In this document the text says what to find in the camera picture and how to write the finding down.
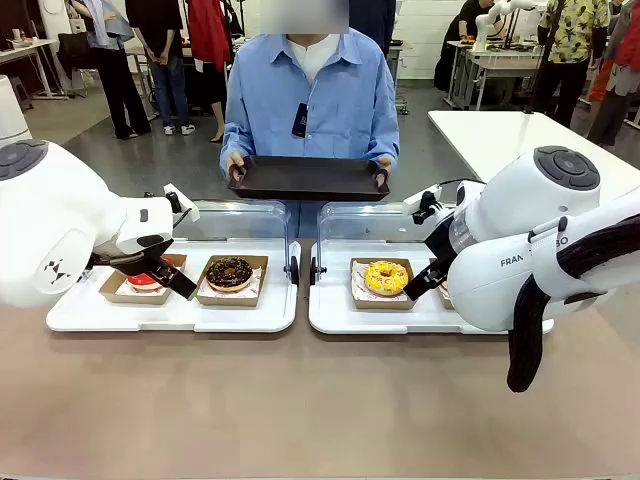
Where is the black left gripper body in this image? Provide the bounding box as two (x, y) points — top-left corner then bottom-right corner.
(89, 233), (175, 276)

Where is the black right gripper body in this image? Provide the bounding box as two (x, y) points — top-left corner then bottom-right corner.
(423, 212), (461, 275)

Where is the brown cardboard donut box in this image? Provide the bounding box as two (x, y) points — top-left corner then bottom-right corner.
(428, 258), (455, 310)
(349, 257), (419, 311)
(98, 252), (188, 305)
(193, 254), (270, 308)

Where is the yellow sprinkled donut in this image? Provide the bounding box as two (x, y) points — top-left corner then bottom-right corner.
(363, 260), (410, 296)

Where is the dark serving tray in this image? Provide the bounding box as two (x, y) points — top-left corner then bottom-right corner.
(227, 154), (391, 203)

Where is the person's left forearm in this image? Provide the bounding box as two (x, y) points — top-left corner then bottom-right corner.
(372, 132), (401, 166)

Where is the person's right forearm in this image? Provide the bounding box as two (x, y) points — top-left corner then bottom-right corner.
(219, 124), (257, 169)

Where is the red glazed donut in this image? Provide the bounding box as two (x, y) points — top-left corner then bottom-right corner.
(125, 254), (176, 294)

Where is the chocolate glazed donut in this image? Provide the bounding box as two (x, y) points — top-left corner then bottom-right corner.
(205, 256), (254, 293)

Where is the person in blue shirt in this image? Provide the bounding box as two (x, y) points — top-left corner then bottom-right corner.
(219, 27), (401, 239)

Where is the person's left hand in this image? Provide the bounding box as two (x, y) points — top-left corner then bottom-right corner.
(372, 156), (394, 185)

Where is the person's right hand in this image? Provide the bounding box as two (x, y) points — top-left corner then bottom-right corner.
(226, 153), (248, 182)

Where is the white display tray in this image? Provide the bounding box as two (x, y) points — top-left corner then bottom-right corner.
(308, 238), (555, 336)
(45, 238), (302, 334)

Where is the clear hinged display lid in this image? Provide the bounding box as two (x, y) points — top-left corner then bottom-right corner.
(172, 199), (301, 287)
(309, 199), (454, 287)

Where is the large white table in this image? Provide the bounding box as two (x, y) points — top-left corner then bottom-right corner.
(427, 109), (640, 201)

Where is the bystander with light-blue shirt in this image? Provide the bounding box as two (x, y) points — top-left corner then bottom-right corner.
(69, 0), (152, 140)

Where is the white air purifier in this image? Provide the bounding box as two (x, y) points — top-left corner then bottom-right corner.
(0, 74), (32, 146)

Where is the black clip-on microphone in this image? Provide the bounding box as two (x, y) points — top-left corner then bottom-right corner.
(291, 102), (309, 139)

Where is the white background workbench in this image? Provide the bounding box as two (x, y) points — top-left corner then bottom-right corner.
(446, 39), (551, 111)

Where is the black tripod pole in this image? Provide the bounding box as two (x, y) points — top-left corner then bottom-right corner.
(523, 0), (566, 116)

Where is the bystander in black and jeans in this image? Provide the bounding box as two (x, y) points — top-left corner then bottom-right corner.
(124, 0), (197, 136)

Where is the black office chair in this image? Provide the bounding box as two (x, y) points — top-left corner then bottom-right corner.
(56, 32), (97, 99)

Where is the seated bystander in black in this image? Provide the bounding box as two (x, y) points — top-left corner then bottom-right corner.
(433, 0), (484, 94)

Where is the bystander in red top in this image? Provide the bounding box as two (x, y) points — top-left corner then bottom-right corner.
(187, 0), (235, 144)

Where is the white background desk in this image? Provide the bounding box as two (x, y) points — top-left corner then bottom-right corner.
(0, 38), (70, 101)

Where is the bystander in red vest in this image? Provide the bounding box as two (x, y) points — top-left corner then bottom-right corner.
(587, 0), (640, 147)

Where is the bystander in yellow floral shirt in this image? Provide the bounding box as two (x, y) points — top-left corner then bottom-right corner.
(537, 0), (612, 129)

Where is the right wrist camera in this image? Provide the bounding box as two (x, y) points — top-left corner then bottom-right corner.
(402, 187), (444, 225)

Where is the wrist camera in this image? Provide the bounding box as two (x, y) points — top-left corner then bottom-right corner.
(402, 187), (444, 225)
(163, 183), (200, 224)

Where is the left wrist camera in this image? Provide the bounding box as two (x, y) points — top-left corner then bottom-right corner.
(163, 183), (200, 224)

